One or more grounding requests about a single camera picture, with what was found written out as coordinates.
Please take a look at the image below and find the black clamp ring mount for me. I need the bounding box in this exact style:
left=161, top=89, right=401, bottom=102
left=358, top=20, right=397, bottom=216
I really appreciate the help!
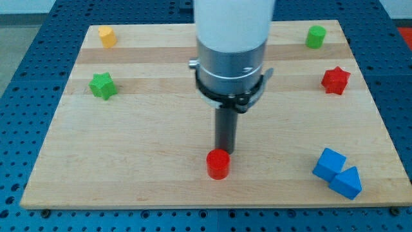
left=194, top=68, right=274, bottom=113

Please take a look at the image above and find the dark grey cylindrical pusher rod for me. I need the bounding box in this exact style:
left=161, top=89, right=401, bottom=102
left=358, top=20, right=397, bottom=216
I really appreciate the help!
left=215, top=108, right=238, bottom=154

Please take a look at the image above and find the red cylinder block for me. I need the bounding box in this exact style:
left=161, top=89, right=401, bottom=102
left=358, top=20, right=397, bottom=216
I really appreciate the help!
left=206, top=149, right=230, bottom=180

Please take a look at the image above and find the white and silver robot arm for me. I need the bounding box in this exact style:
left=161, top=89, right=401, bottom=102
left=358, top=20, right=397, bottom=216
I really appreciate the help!
left=189, top=0, right=276, bottom=154

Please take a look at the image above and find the light wooden board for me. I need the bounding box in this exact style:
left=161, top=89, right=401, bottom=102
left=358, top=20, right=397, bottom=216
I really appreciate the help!
left=20, top=20, right=411, bottom=209

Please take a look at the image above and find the red star block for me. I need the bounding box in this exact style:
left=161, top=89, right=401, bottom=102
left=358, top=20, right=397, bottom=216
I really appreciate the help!
left=321, top=66, right=351, bottom=95

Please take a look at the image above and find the green cylinder block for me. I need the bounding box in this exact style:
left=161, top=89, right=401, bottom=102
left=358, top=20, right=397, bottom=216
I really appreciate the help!
left=305, top=25, right=326, bottom=49

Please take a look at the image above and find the blue cube block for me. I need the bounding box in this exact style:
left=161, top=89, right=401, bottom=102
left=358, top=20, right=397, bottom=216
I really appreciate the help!
left=312, top=148, right=346, bottom=182

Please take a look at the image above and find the green star block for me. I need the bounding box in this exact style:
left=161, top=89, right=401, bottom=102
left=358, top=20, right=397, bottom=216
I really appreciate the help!
left=88, top=72, right=118, bottom=101

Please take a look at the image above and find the blue triangle block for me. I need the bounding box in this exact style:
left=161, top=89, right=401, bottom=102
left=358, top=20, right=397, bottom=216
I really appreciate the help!
left=329, top=166, right=362, bottom=200

